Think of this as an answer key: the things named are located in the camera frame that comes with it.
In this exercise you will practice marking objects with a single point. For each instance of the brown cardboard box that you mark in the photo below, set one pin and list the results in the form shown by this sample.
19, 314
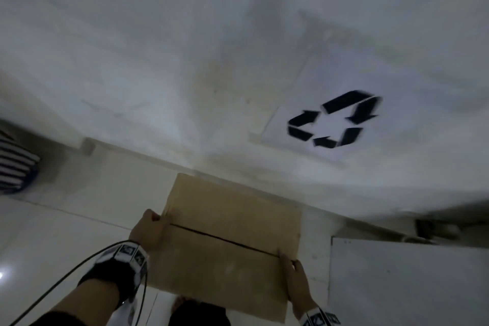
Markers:
229, 207

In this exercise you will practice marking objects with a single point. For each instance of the person's right hand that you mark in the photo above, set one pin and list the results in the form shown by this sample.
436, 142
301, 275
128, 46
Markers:
300, 287

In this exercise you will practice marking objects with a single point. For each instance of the person's left hand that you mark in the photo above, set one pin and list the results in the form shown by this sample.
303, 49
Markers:
151, 230

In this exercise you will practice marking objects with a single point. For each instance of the striped cloth bag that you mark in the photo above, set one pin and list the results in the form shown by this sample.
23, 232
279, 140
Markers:
15, 161

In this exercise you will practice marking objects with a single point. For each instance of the white table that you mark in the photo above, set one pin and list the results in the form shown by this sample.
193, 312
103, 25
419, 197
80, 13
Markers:
401, 280

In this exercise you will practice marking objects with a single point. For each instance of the person's left forearm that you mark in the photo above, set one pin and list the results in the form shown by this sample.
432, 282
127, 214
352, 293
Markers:
84, 303

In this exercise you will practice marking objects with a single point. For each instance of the person's black trouser legs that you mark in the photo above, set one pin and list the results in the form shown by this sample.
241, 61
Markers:
202, 314

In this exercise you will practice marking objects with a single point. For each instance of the blue round object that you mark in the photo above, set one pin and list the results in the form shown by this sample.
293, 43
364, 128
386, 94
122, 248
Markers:
33, 180

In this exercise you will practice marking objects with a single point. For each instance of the white recycling symbol sign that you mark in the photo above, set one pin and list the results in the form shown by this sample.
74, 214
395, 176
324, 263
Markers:
324, 81

